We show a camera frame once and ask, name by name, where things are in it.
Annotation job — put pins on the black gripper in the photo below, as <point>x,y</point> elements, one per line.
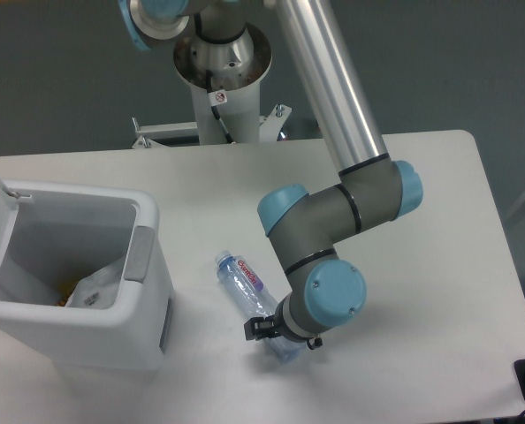
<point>258,328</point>

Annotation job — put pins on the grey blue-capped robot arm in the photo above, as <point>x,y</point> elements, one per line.
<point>303,227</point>

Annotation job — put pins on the white plastic wrapper bag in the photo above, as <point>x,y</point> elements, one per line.
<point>99,290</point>

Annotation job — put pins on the white plastic trash can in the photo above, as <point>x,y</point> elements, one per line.
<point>67,233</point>

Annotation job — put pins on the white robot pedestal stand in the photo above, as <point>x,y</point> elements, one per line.
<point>225,81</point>

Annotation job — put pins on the colourful trash in bin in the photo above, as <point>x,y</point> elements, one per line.
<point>66,290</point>

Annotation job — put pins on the clear plastic water bottle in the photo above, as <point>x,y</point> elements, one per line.
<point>253,299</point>

